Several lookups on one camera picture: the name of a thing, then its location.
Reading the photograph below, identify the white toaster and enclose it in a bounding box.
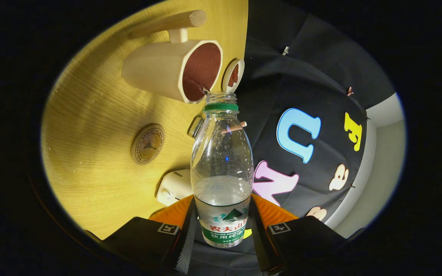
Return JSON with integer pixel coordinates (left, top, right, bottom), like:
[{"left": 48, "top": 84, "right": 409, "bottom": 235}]
[{"left": 157, "top": 169, "right": 194, "bottom": 207}]

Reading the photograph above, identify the small ribbed glass jar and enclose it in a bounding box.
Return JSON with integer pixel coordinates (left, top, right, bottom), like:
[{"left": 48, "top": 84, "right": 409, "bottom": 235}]
[{"left": 188, "top": 116, "right": 206, "bottom": 139}]

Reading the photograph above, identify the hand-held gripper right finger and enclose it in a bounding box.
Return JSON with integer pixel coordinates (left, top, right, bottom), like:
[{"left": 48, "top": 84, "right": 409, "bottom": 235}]
[{"left": 246, "top": 194, "right": 346, "bottom": 276}]

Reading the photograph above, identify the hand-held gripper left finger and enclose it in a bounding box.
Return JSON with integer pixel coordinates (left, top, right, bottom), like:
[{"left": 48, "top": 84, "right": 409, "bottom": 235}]
[{"left": 100, "top": 195, "right": 198, "bottom": 276}]

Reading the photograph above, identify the round cork coaster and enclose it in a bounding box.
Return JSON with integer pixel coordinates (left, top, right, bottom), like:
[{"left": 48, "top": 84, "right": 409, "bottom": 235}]
[{"left": 130, "top": 123, "right": 165, "bottom": 165}]

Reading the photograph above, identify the wooden table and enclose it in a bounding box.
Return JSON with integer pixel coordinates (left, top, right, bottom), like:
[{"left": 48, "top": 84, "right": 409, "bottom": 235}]
[{"left": 40, "top": 0, "right": 249, "bottom": 240}]

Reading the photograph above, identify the clear plastic bottle green label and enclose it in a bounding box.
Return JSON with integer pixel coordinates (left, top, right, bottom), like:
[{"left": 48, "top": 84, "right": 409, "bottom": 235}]
[{"left": 190, "top": 92, "right": 254, "bottom": 248}]

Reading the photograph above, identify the beige cup wooden handle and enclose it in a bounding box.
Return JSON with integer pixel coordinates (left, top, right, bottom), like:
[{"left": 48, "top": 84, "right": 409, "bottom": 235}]
[{"left": 121, "top": 10, "right": 223, "bottom": 105}]

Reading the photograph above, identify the pink striped straw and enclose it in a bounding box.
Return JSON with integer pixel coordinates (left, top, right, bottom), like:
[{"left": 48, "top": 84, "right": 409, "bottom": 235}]
[{"left": 220, "top": 121, "right": 248, "bottom": 135}]

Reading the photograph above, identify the white oval plate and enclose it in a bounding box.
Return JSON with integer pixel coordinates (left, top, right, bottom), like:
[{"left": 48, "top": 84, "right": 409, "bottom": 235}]
[{"left": 222, "top": 59, "right": 245, "bottom": 93}]

